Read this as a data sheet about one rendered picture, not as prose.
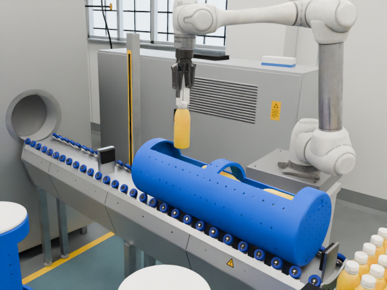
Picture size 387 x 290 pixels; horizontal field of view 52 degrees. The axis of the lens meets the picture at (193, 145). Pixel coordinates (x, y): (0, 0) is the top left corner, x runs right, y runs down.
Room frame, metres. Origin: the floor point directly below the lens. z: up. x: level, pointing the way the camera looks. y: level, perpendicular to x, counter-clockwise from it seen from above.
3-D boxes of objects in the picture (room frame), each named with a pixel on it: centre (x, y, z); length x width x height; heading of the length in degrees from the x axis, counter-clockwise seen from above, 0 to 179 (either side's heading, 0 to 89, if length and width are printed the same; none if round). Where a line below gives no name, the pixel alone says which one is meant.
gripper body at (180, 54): (1.68, 0.05, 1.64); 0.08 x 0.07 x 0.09; 139
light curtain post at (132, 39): (2.48, 0.39, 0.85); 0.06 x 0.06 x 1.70; 48
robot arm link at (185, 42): (1.68, 0.05, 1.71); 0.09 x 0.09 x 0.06
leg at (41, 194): (2.54, 1.06, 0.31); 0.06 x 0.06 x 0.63; 48
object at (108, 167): (2.12, 0.49, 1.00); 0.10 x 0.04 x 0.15; 138
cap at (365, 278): (0.99, -0.53, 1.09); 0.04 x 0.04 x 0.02
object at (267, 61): (3.19, -0.65, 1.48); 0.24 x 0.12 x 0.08; 63
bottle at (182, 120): (1.68, 0.05, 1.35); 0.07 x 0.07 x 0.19
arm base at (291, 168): (1.91, -0.55, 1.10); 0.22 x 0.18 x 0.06; 67
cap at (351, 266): (1.06, -0.50, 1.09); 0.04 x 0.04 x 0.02
